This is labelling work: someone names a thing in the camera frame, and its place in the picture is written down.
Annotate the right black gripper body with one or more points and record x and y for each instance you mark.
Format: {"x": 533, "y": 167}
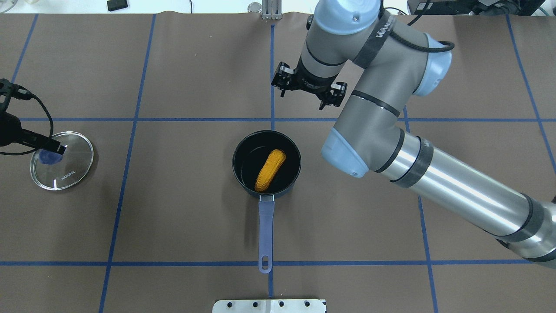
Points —
{"x": 309, "y": 81}

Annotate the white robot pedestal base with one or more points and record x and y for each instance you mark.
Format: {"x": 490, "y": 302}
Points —
{"x": 270, "y": 306}

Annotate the glass lid blue knob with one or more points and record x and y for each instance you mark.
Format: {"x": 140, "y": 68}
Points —
{"x": 55, "y": 172}

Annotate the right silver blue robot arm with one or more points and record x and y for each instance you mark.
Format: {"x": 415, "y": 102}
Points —
{"x": 486, "y": 135}

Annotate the aluminium frame post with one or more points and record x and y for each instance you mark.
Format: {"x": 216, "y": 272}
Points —
{"x": 271, "y": 9}

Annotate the small black square device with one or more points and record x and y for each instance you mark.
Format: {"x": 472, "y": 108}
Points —
{"x": 114, "y": 5}

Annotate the small metal cylinder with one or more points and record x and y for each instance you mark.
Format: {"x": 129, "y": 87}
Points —
{"x": 255, "y": 7}

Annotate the yellow corn cob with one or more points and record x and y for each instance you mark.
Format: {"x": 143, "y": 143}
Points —
{"x": 270, "y": 169}

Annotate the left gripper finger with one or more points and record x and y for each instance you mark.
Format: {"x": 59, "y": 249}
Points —
{"x": 37, "y": 141}

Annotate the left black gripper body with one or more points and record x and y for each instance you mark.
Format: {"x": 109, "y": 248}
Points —
{"x": 13, "y": 130}

